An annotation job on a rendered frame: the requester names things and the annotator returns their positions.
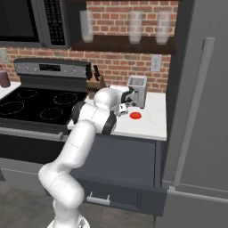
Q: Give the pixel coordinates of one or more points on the red round disc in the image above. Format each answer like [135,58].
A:
[135,115]

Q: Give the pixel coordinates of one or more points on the silver toaster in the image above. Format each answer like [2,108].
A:
[139,89]

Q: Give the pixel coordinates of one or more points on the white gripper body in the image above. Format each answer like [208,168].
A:
[123,111]

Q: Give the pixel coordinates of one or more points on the black and steel stove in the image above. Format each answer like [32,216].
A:
[35,104]

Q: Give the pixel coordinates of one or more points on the clear drinking glass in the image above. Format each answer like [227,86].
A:
[163,28]
[135,28]
[86,26]

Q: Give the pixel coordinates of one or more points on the dark wooden wall shelf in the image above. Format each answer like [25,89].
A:
[124,46]

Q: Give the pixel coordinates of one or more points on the wooden knife block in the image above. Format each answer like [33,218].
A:
[95,84]

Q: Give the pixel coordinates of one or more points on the grey fridge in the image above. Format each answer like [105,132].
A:
[201,118]

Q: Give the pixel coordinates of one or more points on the white wall outlet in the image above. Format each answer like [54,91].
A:
[156,63]
[3,55]

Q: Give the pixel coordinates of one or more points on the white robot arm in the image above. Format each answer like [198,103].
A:
[77,148]

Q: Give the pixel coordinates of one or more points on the grey microwave oven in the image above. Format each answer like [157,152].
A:
[20,20]

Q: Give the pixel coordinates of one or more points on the dark grey open drawer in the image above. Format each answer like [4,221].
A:
[127,166]

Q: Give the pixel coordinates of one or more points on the dark maroon jar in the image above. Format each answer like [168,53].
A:
[4,79]

